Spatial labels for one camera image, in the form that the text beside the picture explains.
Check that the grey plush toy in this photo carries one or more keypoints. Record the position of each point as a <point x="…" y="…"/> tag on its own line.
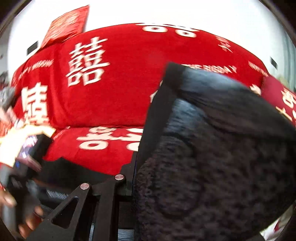
<point x="7" y="93"/>

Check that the red bed sheet with characters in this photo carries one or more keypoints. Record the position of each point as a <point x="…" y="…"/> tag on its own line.
<point x="102" y="149"/>

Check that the black fleece-lined pants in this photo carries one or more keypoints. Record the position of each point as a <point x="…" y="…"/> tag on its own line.
<point x="215" y="161"/>

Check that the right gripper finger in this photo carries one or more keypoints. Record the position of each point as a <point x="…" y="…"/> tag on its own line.
<point x="94" y="212"/>

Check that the dark red embroidered pillow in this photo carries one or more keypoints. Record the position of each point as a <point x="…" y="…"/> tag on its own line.
<point x="279" y="96"/>

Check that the red patterned pillow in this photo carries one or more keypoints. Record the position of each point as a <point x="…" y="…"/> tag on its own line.
<point x="66" y="26"/>

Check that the red folded quilt with characters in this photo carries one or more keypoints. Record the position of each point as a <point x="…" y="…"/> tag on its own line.
<point x="108" y="76"/>

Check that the person left hand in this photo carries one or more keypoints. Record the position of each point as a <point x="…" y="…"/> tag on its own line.
<point x="20" y="223"/>

